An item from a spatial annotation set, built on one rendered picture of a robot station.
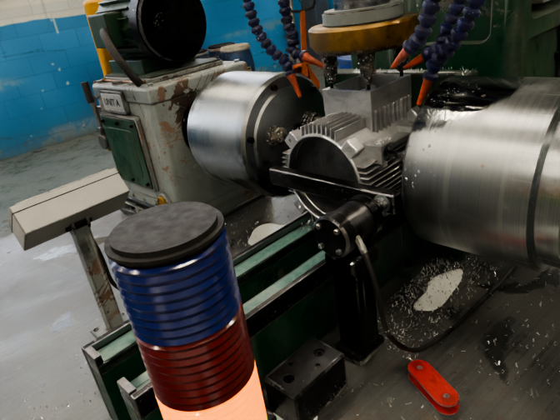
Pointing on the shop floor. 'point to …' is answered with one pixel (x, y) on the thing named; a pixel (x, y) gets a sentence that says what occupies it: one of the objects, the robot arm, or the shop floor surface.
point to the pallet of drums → (228, 52)
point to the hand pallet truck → (305, 48)
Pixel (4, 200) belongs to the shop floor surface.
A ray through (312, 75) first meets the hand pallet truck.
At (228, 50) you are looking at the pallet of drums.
